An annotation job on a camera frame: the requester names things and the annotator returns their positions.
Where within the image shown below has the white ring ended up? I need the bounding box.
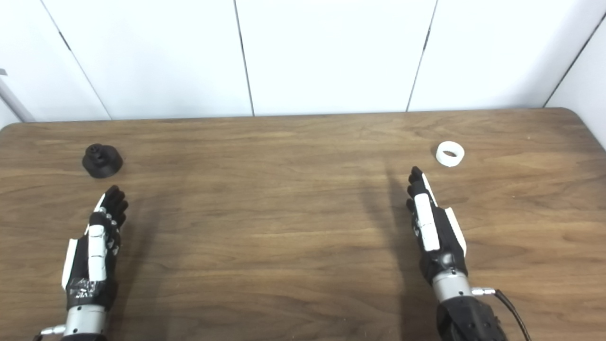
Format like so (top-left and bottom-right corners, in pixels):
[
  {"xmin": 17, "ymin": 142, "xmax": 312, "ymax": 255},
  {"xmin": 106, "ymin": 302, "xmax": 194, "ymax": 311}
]
[{"xmin": 436, "ymin": 141, "xmax": 465, "ymax": 168}]

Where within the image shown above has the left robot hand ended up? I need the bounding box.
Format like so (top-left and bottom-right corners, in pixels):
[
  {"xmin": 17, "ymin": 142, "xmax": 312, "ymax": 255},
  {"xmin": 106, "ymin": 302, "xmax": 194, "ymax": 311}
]
[{"xmin": 62, "ymin": 185, "xmax": 129, "ymax": 309}]

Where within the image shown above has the grey wall corner post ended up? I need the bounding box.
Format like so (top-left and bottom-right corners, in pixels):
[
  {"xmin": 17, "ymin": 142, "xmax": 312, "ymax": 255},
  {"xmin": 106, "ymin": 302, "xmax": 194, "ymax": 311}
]
[{"xmin": 0, "ymin": 69, "xmax": 36, "ymax": 123}]

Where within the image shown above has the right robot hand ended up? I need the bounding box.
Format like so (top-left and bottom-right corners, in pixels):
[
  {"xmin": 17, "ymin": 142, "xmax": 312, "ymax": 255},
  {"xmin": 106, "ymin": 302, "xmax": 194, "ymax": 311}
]
[{"xmin": 406, "ymin": 166, "xmax": 469, "ymax": 285}]

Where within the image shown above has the round black part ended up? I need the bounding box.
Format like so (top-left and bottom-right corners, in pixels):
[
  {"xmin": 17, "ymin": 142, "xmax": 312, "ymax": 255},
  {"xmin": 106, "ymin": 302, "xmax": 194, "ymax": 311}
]
[{"xmin": 82, "ymin": 144, "xmax": 124, "ymax": 179}]

